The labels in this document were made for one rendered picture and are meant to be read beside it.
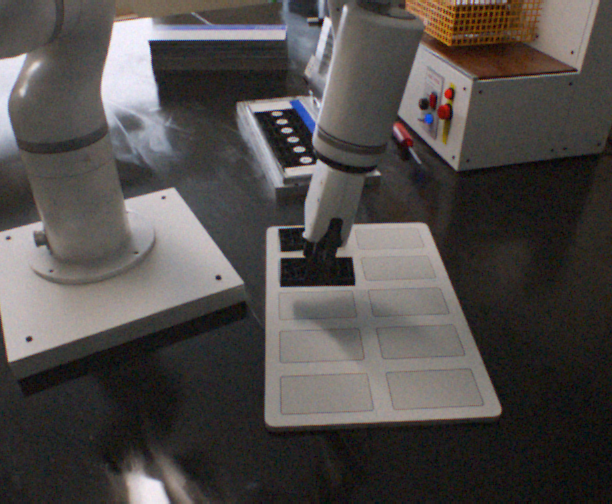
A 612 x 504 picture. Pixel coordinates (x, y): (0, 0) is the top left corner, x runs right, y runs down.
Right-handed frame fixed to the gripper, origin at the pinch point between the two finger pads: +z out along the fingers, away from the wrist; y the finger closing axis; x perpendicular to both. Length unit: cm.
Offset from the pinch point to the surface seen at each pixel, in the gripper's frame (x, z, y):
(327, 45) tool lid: 4, -8, -74
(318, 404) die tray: 1.2, 7.9, 17.2
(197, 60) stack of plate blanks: -29, 12, -106
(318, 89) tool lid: 3, 2, -70
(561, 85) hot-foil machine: 46, -18, -44
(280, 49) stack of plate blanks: -6, 4, -106
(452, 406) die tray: 16.3, 4.7, 17.9
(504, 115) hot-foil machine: 36, -11, -41
